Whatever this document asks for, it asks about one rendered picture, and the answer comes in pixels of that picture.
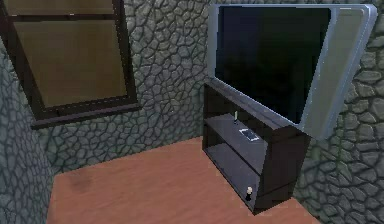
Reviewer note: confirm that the black television stand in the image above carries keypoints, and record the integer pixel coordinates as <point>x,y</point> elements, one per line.
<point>283,160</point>

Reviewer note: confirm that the silver framed television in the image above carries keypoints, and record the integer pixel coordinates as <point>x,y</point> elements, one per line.
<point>273,56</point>

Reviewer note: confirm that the small black and white shaker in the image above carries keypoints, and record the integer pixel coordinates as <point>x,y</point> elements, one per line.
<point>248,193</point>

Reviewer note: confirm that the small pale candle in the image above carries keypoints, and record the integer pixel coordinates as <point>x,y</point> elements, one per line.
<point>235,116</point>

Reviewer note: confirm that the dark framed window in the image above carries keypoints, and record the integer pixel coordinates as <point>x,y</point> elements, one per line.
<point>71,60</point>

